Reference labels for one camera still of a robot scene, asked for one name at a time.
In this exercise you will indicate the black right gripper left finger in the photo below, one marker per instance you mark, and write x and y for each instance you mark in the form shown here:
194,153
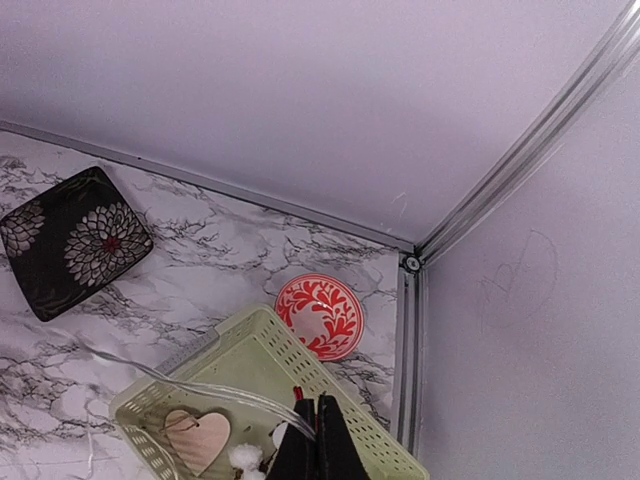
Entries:
296,456

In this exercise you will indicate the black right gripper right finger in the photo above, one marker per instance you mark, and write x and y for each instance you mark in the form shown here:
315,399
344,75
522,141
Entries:
337,456

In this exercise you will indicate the white ball string lights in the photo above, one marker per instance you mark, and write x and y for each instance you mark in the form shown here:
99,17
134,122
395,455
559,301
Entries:
200,390

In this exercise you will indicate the black mesh object behind tree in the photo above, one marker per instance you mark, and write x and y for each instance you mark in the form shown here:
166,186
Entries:
72,240

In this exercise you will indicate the red reindeer ornament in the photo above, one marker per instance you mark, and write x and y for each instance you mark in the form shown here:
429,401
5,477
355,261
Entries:
298,393

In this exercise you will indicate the green perforated plastic basket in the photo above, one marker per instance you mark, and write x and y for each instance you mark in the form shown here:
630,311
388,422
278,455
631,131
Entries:
252,350

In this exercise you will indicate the red white round ornament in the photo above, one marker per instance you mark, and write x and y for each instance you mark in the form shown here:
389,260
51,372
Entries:
323,313

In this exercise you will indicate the right aluminium frame post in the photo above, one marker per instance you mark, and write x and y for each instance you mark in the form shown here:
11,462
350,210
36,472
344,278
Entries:
612,55

